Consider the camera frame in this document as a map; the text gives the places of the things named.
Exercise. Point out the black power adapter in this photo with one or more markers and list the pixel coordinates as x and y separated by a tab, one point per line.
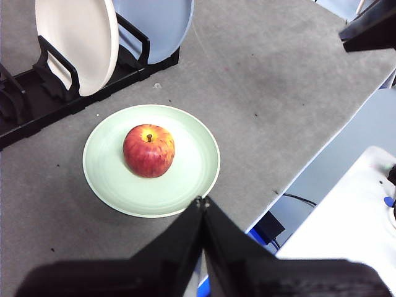
269	227

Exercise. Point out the red yellow apple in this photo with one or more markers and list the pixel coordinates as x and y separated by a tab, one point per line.
148	154

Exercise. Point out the small blue cap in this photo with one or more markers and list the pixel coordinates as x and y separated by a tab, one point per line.
389	201

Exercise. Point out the black plastic plate rack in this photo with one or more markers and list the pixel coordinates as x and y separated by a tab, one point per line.
34	114

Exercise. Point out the blue floor object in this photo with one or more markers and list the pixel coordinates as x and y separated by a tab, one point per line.
255	236

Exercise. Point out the blue round plate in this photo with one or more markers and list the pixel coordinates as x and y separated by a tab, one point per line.
161	28

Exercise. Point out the pale green round plate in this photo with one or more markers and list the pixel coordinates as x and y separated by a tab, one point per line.
102	173

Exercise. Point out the small black desk object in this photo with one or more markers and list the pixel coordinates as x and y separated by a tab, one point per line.
392	174

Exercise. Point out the cream white round plate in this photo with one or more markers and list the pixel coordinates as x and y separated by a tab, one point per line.
80	40

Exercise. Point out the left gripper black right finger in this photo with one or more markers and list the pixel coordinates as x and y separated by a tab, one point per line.
263	275

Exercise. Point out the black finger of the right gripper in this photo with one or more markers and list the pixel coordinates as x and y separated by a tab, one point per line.
371	31

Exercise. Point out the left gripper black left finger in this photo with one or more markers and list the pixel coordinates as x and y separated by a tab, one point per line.
139	275

